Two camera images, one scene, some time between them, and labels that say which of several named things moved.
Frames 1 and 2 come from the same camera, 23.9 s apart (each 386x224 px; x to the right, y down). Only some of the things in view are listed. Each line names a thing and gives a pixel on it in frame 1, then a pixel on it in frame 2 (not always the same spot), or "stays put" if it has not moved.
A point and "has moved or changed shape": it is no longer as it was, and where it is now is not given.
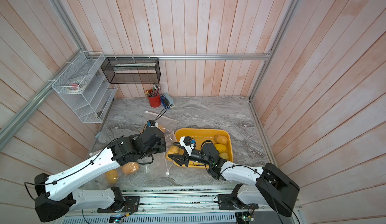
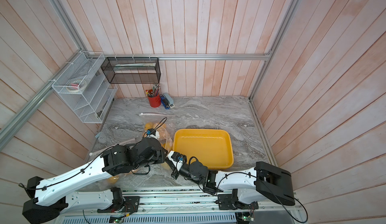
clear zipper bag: [160, 168] has moved or changed shape
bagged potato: [112, 176] stays put
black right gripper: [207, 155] to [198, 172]
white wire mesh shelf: [85, 88] stays put
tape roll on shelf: [76, 86] stays put
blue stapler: [164, 102] stays put
